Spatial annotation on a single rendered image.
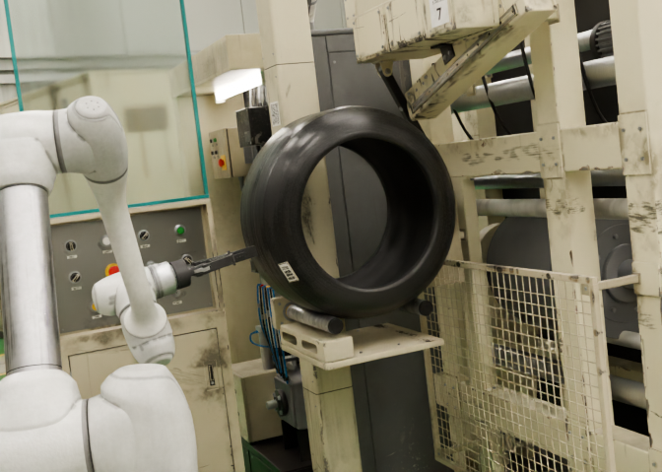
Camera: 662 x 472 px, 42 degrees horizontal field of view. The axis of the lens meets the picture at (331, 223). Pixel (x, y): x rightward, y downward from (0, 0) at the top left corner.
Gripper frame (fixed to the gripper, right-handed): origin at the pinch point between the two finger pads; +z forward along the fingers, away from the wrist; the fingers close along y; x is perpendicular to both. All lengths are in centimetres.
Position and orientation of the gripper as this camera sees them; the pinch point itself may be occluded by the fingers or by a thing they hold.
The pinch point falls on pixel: (243, 254)
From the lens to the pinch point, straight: 238.5
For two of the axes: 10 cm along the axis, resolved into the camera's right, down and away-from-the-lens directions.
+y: -3.9, -0.1, 9.2
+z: 8.9, -2.8, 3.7
